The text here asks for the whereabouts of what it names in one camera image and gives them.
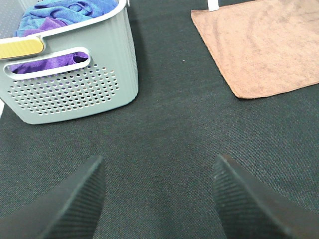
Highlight blue towel in basket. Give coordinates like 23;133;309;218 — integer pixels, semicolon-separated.
14;0;118;37

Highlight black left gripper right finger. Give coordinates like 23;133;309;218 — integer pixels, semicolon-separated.
212;155;319;239

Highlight brown terry towel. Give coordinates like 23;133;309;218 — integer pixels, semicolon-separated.
191;0;319;99

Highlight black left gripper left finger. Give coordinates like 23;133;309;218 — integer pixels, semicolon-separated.
0;156;106;239

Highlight white towel label tag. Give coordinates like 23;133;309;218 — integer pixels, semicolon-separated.
207;0;219;12

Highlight purple towel in basket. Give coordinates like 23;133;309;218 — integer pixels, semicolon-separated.
9;17;88;74

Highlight grey perforated laundry basket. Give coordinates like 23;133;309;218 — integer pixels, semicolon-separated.
0;0;138;124

